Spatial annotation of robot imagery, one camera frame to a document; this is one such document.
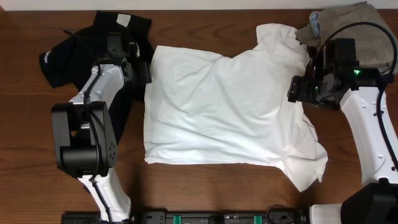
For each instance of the black t-shirt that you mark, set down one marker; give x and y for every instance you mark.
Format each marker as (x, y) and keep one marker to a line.
(70, 61)

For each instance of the white t-shirt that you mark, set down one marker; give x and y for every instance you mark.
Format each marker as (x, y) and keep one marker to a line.
(206, 108)

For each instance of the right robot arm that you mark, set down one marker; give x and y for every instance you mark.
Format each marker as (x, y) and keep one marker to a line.
(357, 92)

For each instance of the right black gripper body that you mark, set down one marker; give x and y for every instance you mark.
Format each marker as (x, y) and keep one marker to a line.
(308, 91)

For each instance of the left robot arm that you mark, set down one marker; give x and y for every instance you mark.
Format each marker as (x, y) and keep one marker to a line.
(87, 129)

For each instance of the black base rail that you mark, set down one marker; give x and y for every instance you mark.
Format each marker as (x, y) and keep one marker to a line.
(277, 216)

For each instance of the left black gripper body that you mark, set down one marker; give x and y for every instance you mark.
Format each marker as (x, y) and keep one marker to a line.
(140, 74)

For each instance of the light blue garment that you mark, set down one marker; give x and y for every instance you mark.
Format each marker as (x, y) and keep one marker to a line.
(314, 23)

